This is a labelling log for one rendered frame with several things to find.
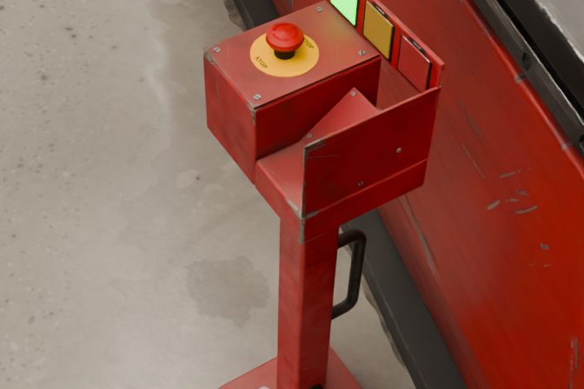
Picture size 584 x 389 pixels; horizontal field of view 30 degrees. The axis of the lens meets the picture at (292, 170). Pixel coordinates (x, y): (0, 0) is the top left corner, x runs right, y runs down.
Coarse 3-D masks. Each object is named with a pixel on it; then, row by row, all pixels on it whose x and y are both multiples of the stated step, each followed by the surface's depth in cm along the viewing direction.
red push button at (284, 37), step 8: (280, 24) 112; (288, 24) 112; (272, 32) 112; (280, 32) 112; (288, 32) 112; (296, 32) 112; (272, 40) 111; (280, 40) 111; (288, 40) 111; (296, 40) 111; (272, 48) 111; (280, 48) 111; (288, 48) 111; (296, 48) 111; (280, 56) 113; (288, 56) 113
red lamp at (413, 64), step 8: (408, 48) 108; (400, 56) 110; (408, 56) 108; (416, 56) 107; (424, 56) 106; (400, 64) 111; (408, 64) 109; (416, 64) 108; (424, 64) 106; (408, 72) 110; (416, 72) 108; (424, 72) 107; (416, 80) 109; (424, 80) 108; (424, 88) 108
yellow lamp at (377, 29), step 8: (368, 8) 112; (368, 16) 112; (376, 16) 111; (368, 24) 113; (376, 24) 112; (384, 24) 110; (368, 32) 114; (376, 32) 112; (384, 32) 111; (376, 40) 113; (384, 40) 111; (384, 48) 112
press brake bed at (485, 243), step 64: (256, 0) 233; (320, 0) 175; (384, 0) 146; (448, 0) 126; (384, 64) 153; (448, 64) 130; (512, 64) 115; (448, 128) 135; (512, 128) 118; (576, 128) 104; (448, 192) 140; (512, 192) 121; (576, 192) 107; (384, 256) 188; (448, 256) 146; (512, 256) 126; (576, 256) 110; (448, 320) 156; (512, 320) 130; (576, 320) 114; (448, 384) 172; (512, 384) 134; (576, 384) 117
